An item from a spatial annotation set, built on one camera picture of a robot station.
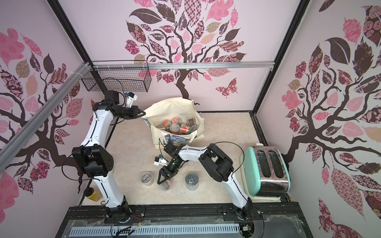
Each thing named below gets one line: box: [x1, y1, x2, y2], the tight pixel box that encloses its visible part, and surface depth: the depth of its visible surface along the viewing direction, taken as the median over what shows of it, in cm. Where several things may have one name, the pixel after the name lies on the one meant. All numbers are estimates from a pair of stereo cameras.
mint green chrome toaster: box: [242, 143, 291, 198], surface depth 72 cm
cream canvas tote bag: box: [140, 96, 205, 150], surface depth 93 cm
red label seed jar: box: [179, 123, 191, 135], surface depth 97 cm
